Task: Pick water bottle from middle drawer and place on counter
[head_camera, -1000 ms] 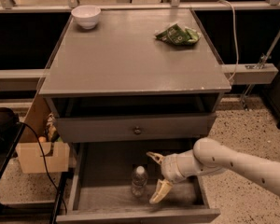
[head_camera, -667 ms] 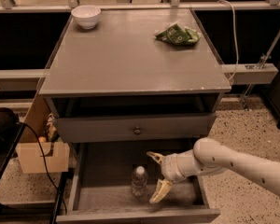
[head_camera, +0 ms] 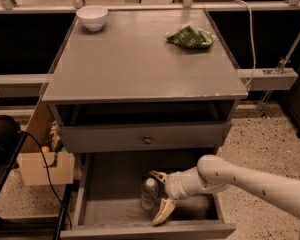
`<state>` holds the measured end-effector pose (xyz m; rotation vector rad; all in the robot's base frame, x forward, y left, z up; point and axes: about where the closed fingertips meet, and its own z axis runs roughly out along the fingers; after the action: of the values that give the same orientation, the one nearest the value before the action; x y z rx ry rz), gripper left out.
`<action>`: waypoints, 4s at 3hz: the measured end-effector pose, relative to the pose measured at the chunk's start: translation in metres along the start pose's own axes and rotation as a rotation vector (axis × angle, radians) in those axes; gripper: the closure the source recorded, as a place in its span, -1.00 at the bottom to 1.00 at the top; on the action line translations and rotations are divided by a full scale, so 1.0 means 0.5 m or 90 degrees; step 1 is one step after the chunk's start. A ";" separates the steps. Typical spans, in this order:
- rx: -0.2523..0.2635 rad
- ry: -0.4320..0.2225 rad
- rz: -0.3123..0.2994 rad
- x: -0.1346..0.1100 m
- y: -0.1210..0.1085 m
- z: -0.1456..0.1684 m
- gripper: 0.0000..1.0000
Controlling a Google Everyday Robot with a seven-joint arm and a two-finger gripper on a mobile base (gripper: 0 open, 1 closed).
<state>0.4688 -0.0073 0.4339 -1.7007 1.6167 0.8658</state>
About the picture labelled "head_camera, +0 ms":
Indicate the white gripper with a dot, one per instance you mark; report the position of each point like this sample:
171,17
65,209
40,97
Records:
174,186

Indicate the clear plastic water bottle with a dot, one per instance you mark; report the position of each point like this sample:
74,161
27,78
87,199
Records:
149,193

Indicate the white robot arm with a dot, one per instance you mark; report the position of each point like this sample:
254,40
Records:
212,174

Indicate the round dark drawer knob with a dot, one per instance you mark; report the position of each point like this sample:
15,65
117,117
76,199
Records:
147,140

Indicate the open grey lower drawer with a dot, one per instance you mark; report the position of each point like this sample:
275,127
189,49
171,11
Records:
108,202

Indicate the closed grey upper drawer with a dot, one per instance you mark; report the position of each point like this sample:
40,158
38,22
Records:
129,137

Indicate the grey wooden cabinet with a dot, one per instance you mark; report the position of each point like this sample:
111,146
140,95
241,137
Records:
128,73

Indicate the items inside cardboard box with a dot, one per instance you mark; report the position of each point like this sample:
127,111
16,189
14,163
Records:
54,142

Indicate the cardboard box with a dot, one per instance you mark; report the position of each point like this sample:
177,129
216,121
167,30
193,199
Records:
39,168

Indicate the green snack bag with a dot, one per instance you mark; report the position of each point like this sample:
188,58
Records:
190,38

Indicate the black bag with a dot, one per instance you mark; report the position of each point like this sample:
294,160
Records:
8,131

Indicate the metal diagonal brace rod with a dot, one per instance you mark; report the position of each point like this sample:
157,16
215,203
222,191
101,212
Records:
277,71

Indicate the white ceramic bowl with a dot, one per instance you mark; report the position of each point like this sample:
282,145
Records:
92,17

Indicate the black stand frame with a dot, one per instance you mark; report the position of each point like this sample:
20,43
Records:
20,225

